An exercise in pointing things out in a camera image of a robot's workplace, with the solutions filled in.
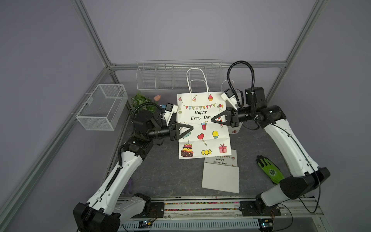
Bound pink artificial tulip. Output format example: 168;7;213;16
154;95;161;102

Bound green artificial plant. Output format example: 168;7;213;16
130;91;157;114

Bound white wire mesh basket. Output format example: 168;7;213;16
75;84;128;131

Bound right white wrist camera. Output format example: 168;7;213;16
221;89;238;110

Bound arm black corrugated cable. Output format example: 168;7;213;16
226;60;256;114
131;102;164;122

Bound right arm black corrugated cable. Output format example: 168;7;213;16
226;60;256;114

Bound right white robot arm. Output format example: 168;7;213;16
212;87;330;208

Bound white wire wall shelf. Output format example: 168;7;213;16
136;60;224;92

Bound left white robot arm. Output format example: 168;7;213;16
73;110;193;232

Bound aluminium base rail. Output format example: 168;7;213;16
118;196;331;232

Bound purple small toy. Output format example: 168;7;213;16
123;178;134;194

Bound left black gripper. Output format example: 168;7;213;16
147;119;193;142

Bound green black work glove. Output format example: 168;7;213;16
256;156;285;185

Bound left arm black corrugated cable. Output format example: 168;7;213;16
131;102;164;122

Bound white party paper bag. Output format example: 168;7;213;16
202;150;239;193

